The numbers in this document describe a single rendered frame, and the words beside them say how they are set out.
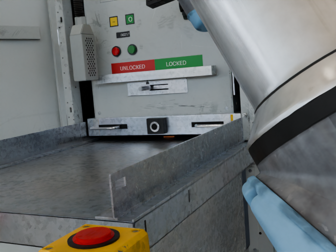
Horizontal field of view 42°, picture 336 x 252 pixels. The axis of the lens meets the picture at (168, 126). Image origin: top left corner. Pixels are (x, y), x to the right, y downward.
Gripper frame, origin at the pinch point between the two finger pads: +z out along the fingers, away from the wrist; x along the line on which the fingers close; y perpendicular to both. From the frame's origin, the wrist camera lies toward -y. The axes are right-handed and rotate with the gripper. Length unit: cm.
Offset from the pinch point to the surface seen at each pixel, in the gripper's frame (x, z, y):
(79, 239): -55, -83, 0
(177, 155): -44, -39, 2
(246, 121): -32.4, 2.2, 14.8
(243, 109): -29.1, 1.5, 14.1
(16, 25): 2, 0, -55
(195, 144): -42, -30, 4
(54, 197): -52, -47, -20
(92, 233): -55, -82, 1
